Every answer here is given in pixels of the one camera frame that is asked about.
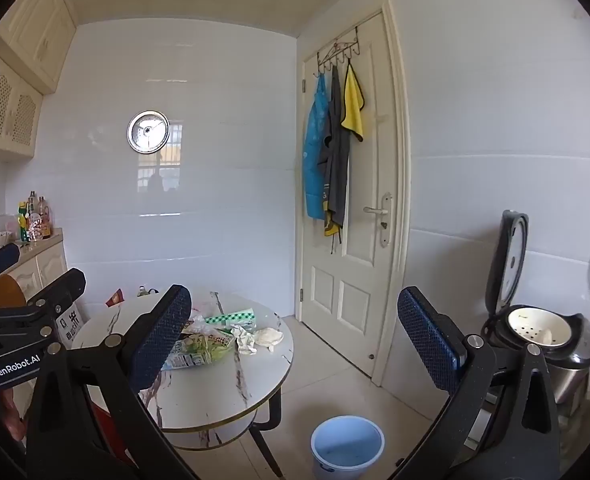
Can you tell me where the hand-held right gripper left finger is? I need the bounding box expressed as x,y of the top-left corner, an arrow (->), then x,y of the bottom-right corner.
25,284 -> 201,480

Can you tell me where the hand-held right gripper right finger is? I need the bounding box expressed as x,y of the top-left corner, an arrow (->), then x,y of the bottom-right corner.
396,286 -> 563,480

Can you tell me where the green plastic wrapper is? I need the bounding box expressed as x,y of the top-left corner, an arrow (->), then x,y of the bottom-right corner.
161,332 -> 236,372

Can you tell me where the blue plastic bucket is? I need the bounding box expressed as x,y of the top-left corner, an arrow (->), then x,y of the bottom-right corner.
310,415 -> 386,480

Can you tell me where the person's left hand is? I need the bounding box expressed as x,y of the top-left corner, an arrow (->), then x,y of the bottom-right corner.
0,387 -> 28,443

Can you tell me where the cream counter cabinet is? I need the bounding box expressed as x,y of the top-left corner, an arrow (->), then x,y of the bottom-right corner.
0,227 -> 68,311

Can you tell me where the round wooden stool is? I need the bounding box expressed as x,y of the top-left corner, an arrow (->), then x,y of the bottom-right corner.
0,275 -> 28,311

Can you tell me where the white printed sign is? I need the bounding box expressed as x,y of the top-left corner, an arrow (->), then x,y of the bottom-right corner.
55,305 -> 86,348

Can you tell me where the clear plastic bag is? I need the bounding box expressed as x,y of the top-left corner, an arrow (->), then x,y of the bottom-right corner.
182,304 -> 226,336

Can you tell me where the amber oil bottle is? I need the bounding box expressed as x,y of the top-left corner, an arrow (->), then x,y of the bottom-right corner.
38,196 -> 52,240

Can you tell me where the clear glass bottle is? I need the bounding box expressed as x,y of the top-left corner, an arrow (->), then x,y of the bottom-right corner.
28,191 -> 41,242

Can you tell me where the round marble table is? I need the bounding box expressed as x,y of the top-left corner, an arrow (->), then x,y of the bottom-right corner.
70,290 -> 295,478

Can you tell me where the green checkered packet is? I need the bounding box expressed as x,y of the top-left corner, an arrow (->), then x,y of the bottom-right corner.
204,308 -> 256,327

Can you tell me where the crumpled white tissue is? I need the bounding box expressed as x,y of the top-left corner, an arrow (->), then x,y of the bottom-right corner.
230,324 -> 258,356

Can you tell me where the red plastic stool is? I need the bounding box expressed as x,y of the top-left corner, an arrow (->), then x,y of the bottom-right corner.
88,395 -> 136,466

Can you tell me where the white panel door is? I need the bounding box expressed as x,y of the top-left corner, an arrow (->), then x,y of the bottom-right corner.
295,0 -> 413,386

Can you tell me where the white crumpled paper ball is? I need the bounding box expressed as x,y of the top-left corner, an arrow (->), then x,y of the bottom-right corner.
254,327 -> 284,353

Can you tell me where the black steel rice cooker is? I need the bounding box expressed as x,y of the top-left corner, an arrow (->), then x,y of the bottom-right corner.
481,210 -> 590,406

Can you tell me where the cream lattice door cabinet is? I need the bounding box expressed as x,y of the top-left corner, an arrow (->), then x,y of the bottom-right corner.
0,52 -> 43,161

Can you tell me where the grey apron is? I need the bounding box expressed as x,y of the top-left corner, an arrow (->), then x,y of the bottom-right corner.
316,65 -> 351,239

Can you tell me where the blue apron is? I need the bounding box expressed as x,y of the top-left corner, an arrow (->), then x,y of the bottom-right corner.
302,72 -> 332,221

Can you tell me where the cream upper cabinet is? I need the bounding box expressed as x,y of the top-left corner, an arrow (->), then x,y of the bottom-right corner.
0,0 -> 78,93

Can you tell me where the yellow cloth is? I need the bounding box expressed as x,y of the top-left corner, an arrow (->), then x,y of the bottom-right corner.
341,60 -> 365,143

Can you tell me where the metal door handle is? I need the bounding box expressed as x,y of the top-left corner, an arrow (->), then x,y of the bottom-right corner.
364,192 -> 393,247

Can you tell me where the round metal wall clock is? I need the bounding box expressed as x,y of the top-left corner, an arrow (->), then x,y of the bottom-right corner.
126,110 -> 171,153

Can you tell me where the over-door wire hook rack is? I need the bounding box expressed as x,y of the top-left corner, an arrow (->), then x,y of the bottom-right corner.
316,27 -> 360,76

